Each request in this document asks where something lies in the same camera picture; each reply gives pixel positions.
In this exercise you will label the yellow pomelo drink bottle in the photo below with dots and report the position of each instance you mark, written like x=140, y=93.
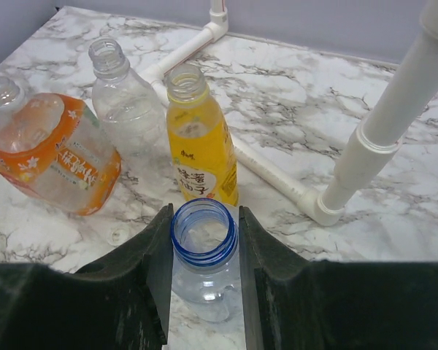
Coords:
x=202, y=151

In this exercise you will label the small blue-label water bottle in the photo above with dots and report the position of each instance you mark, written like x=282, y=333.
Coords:
x=205, y=273

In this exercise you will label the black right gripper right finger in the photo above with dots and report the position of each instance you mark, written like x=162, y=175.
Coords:
x=293, y=303

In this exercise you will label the white bottle cap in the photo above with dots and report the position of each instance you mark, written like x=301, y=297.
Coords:
x=118, y=235

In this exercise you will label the clear plastic bottle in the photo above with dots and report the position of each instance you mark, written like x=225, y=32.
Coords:
x=129, y=110

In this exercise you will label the white PVC pipe frame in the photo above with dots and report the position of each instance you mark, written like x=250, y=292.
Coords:
x=367, y=145

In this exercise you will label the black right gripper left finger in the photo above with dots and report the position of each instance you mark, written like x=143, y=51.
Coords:
x=119, y=301

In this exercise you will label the orange label squat bottle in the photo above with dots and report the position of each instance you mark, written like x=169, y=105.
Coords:
x=53, y=148

